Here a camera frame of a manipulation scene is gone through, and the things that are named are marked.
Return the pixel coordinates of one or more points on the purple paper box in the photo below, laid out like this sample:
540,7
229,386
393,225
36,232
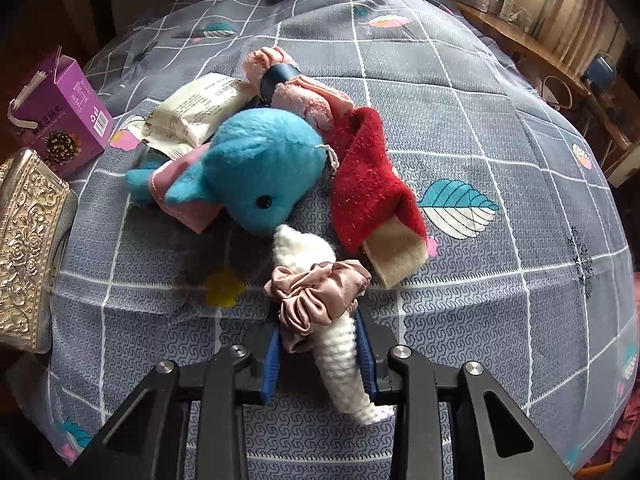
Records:
70,105

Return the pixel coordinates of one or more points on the blue folding chair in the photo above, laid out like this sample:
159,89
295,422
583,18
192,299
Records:
600,67

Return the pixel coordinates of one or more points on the white snack packet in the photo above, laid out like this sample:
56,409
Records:
200,105

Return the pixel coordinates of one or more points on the wooden desk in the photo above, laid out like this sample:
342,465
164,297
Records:
525,45

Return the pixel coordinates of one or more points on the gold embossed tissue box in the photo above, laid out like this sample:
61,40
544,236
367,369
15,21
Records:
25,235

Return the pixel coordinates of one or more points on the small clear boxes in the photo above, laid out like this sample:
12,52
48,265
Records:
507,7

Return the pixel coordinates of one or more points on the pink towel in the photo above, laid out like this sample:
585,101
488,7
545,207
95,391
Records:
300,97

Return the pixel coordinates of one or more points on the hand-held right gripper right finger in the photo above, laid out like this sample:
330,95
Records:
365,355

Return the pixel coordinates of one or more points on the blue plush elephant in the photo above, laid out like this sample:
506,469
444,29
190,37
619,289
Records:
265,160

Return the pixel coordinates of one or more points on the white knitted sock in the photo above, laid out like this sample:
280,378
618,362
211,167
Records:
340,360

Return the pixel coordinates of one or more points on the red fuzzy sock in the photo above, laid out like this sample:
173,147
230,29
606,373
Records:
365,180

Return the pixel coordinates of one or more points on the pink patterned curtain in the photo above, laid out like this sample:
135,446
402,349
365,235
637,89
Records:
575,20

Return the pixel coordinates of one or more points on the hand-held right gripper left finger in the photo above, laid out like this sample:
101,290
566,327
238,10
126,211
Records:
272,360

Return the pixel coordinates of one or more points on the pink satin scrunchie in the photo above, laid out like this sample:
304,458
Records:
310,300

